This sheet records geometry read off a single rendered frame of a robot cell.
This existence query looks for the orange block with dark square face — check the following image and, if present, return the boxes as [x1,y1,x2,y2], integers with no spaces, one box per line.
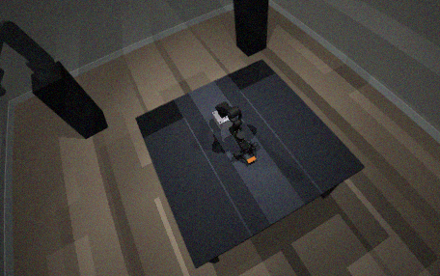
[247,156,256,163]

